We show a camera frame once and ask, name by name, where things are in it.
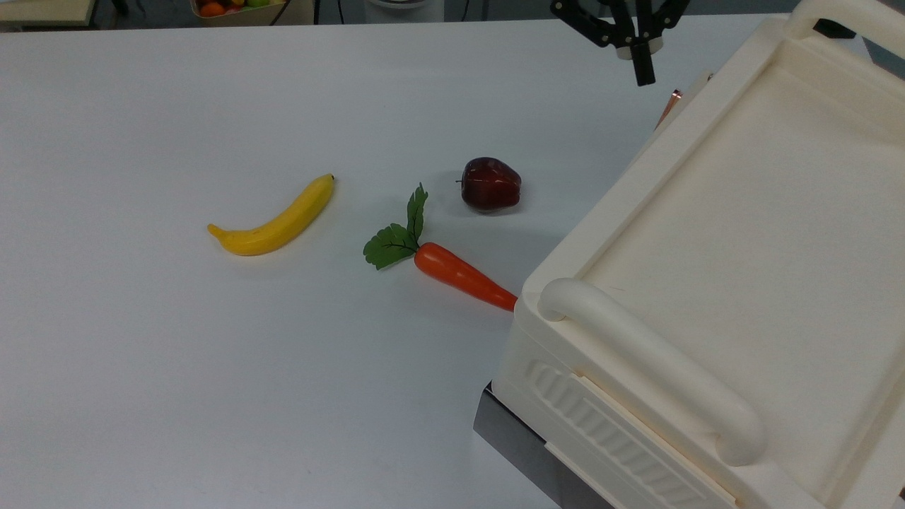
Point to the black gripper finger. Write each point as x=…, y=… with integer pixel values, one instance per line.
x=594, y=27
x=664, y=18

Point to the cream cabinet door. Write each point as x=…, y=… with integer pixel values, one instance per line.
x=696, y=85

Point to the cream plastic toy cabinet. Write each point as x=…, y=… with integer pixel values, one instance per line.
x=742, y=247

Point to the dark red toy apple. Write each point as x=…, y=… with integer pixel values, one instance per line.
x=490, y=185

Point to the orange toy carrot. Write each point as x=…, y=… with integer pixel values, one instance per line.
x=459, y=274

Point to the basket of toy fruit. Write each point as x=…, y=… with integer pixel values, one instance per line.
x=233, y=10

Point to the yellow toy banana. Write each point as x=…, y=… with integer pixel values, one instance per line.
x=283, y=225

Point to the beige flat board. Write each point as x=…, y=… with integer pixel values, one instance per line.
x=42, y=10

